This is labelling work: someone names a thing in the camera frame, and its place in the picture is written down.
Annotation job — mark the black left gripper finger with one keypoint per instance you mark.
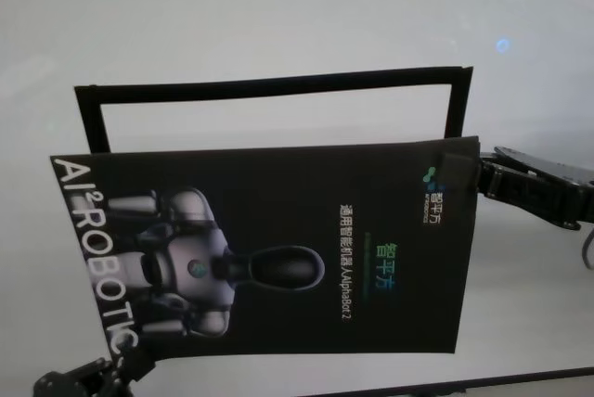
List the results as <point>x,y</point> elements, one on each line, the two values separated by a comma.
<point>137,362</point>

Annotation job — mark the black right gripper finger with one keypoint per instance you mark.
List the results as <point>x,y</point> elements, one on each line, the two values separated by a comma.
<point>459,172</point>

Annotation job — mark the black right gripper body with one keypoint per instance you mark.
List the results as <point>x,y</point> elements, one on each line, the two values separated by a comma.
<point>547,193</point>

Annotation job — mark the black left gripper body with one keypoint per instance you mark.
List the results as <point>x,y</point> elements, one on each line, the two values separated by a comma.
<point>79,383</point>

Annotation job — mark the black robot print poster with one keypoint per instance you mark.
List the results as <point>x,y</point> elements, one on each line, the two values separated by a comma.
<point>325,276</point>

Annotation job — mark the black tape frame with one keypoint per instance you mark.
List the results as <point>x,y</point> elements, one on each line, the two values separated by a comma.
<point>278,85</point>

